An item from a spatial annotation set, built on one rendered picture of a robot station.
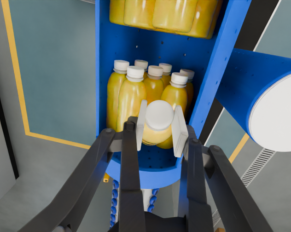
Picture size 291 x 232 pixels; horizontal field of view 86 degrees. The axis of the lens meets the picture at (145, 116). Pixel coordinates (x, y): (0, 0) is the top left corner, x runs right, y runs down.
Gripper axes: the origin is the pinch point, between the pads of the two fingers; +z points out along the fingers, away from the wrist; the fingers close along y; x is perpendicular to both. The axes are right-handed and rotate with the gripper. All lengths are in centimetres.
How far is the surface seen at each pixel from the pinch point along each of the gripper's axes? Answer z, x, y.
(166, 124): 1.5, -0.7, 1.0
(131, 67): 18.9, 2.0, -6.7
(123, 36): 30.8, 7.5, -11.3
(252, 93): 31.8, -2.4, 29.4
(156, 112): 2.4, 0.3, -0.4
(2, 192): 101, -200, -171
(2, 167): 110, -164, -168
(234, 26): 12.3, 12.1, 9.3
